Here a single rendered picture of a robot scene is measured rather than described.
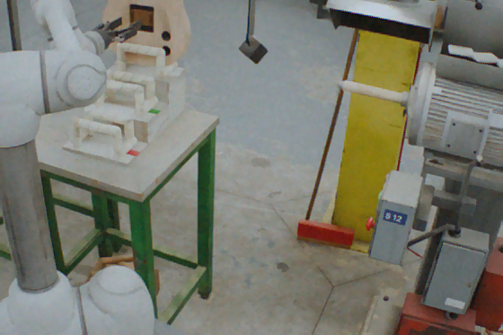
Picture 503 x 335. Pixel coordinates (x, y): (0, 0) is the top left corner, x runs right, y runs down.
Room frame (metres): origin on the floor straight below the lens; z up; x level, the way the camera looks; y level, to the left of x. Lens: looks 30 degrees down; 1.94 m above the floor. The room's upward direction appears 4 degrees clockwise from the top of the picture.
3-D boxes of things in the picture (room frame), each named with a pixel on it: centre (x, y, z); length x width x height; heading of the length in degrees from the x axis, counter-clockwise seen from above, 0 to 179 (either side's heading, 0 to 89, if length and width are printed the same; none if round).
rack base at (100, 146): (1.68, 0.49, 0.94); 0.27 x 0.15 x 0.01; 73
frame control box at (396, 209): (1.26, -0.49, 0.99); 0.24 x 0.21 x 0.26; 70
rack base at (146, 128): (1.83, 0.45, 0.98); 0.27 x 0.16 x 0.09; 73
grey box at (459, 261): (1.29, -0.66, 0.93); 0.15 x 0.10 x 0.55; 70
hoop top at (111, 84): (1.79, 0.46, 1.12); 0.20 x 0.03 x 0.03; 72
